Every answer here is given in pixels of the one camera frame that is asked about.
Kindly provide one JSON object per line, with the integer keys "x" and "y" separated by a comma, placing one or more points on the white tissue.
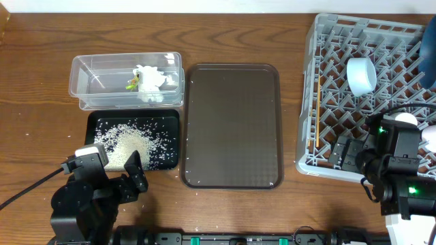
{"x": 149, "y": 82}

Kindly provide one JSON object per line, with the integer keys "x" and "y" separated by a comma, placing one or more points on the brown serving tray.
{"x": 232, "y": 127}

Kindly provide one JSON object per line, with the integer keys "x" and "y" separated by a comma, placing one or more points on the black plastic tray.
{"x": 95, "y": 116}

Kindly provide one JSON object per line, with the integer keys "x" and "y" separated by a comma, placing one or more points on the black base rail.
{"x": 304, "y": 235}

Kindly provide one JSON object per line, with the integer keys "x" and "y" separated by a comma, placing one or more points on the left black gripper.
{"x": 126, "y": 194}

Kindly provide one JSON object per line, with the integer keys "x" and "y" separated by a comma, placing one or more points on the yellow green snack wrapper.
{"x": 133, "y": 83}

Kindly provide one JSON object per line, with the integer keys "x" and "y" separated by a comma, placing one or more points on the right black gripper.
{"x": 349, "y": 156}

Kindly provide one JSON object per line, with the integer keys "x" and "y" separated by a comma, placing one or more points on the grey dishwasher rack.
{"x": 332, "y": 40}

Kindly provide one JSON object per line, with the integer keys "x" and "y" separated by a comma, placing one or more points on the pink-tinted white cup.
{"x": 429, "y": 136}

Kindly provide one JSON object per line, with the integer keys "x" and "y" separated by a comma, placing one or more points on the clear plastic bin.
{"x": 98, "y": 81}

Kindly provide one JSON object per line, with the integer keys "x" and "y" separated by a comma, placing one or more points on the dark blue plate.
{"x": 427, "y": 52}

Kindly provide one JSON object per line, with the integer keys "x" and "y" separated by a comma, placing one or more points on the light blue bowl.
{"x": 361, "y": 76}

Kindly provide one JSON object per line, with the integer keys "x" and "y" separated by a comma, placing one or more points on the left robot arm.
{"x": 85, "y": 209}

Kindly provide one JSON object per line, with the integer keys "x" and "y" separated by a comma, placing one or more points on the pile of white rice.
{"x": 155, "y": 138}

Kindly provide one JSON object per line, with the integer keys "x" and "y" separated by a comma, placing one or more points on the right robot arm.
{"x": 388, "y": 161}

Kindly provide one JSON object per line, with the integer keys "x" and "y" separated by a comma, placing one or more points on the green-tinted white cup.
{"x": 405, "y": 117}

